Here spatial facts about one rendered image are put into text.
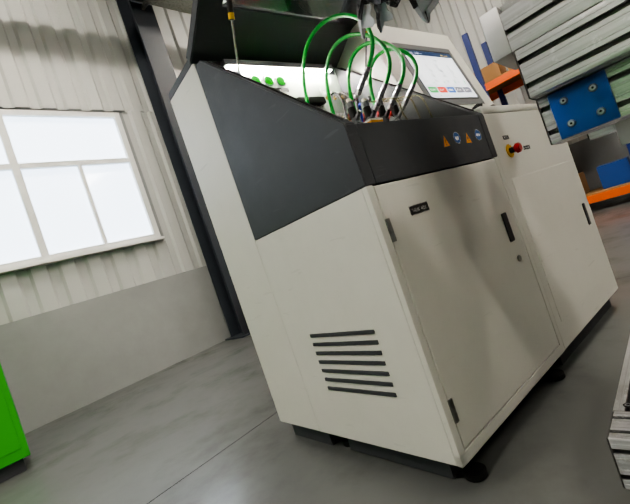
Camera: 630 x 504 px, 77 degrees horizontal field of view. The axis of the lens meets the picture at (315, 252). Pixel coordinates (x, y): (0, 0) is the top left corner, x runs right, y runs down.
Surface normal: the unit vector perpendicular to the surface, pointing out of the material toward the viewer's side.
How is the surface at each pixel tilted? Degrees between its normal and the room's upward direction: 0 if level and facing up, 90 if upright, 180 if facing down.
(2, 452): 90
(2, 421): 90
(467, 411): 90
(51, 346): 90
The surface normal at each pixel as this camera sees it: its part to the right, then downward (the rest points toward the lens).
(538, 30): -0.66, 0.22
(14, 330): 0.68, -0.24
